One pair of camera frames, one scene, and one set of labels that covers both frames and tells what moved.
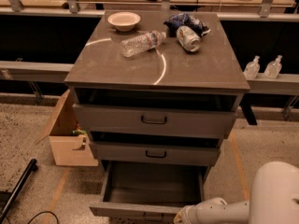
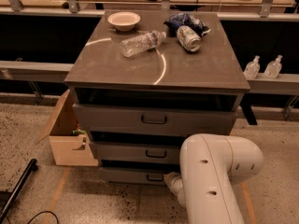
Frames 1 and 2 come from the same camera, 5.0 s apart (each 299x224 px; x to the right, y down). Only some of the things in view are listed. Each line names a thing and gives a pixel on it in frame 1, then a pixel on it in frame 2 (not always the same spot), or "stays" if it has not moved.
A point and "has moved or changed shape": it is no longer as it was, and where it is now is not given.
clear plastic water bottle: (142, 44) stays
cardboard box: (68, 149) stays
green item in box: (78, 132) stays
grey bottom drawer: (150, 189) has moved or changed shape
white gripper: (191, 215) to (171, 180)
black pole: (32, 167) stays
